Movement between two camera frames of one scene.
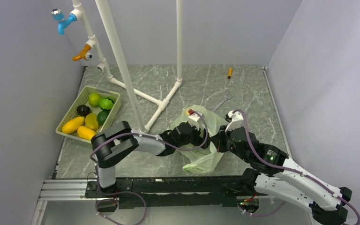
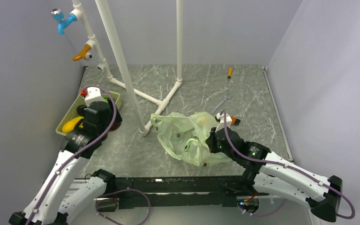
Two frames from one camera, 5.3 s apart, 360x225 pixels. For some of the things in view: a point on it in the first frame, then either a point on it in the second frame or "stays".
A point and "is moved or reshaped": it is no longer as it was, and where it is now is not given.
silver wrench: [226, 97] stays
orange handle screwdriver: [229, 73] stays
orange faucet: [84, 55] stays
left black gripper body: [194, 139] → [110, 116]
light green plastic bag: [205, 159] is moved or reshaped
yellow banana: [72, 124] stays
